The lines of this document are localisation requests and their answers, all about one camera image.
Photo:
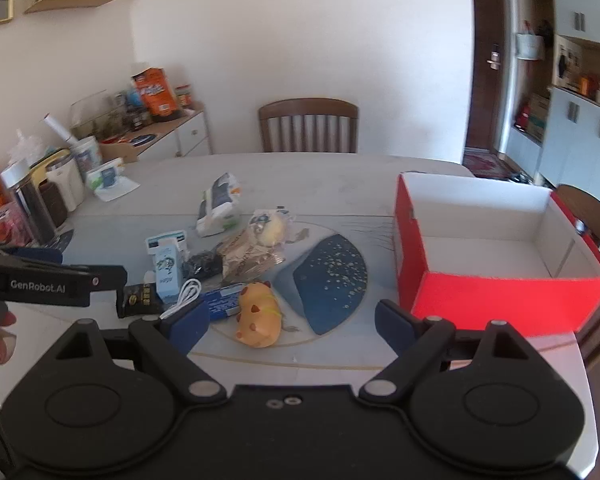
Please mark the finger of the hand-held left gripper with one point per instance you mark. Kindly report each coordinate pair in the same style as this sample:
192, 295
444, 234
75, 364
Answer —
107, 279
35, 255

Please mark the yellow toy animal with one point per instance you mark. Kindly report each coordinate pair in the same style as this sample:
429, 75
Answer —
260, 315

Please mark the glass tank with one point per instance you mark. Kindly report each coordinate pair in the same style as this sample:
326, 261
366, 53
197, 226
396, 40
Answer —
92, 112

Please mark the cardboard box in cabinet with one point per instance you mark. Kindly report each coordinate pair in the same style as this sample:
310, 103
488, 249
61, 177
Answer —
537, 115

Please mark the glass jar with white lid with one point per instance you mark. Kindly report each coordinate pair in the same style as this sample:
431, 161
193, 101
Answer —
27, 200

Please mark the red cardboard box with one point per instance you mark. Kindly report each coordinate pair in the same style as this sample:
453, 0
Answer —
480, 300

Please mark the black gold sachet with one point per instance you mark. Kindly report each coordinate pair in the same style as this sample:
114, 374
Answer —
137, 300

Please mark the light blue drink carton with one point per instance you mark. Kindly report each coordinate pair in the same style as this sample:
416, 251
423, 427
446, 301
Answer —
169, 272

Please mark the black crinkled packet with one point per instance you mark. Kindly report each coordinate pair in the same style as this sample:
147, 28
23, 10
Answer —
204, 265

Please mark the hanging tote bag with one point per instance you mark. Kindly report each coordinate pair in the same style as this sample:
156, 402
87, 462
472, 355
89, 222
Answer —
529, 45

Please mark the blue flat box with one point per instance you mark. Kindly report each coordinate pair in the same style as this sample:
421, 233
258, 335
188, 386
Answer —
225, 301

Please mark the white paper roll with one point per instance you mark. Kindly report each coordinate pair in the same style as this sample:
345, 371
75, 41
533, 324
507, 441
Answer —
57, 127

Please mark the orange snack bag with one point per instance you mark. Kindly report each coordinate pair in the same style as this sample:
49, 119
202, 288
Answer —
155, 92

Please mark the white tissue pack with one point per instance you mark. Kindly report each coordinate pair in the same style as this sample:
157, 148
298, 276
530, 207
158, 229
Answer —
217, 205

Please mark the dark brown door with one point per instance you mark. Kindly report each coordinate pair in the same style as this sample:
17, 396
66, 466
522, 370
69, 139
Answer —
487, 55

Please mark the white marble desktop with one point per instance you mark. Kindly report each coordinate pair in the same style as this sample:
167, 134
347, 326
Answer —
305, 180

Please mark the wooden slat-back chair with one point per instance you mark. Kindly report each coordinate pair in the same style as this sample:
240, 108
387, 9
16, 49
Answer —
587, 220
307, 125

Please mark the yellow bread in clear bag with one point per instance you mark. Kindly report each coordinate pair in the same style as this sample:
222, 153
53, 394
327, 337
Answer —
270, 227

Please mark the brown snack packet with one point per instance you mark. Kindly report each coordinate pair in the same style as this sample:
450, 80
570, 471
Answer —
247, 257

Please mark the red patterned rug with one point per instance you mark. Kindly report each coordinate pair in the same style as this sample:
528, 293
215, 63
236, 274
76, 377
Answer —
482, 165

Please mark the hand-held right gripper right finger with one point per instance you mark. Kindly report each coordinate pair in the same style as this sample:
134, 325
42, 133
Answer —
394, 321

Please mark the jar with red lid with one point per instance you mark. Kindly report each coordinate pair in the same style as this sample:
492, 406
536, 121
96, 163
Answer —
183, 96

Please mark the red packet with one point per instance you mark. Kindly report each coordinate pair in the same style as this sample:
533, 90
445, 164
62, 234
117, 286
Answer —
7, 225

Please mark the white sideboard with wooden top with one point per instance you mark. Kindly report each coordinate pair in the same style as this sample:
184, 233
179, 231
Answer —
190, 135

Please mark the wooden wall shelf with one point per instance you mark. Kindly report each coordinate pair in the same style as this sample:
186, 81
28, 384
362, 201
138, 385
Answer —
70, 4

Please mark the green white wipes pack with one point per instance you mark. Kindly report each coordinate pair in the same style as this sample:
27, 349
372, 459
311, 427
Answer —
105, 175

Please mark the open cardboard box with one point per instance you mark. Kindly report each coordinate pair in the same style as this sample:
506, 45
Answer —
120, 150

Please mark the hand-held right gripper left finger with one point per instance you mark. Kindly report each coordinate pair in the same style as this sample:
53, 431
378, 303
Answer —
189, 321

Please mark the white tub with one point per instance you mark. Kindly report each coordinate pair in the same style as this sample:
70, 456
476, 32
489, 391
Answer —
87, 155

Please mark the white storage cabinet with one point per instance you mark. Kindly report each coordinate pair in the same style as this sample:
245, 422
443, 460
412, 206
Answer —
580, 125

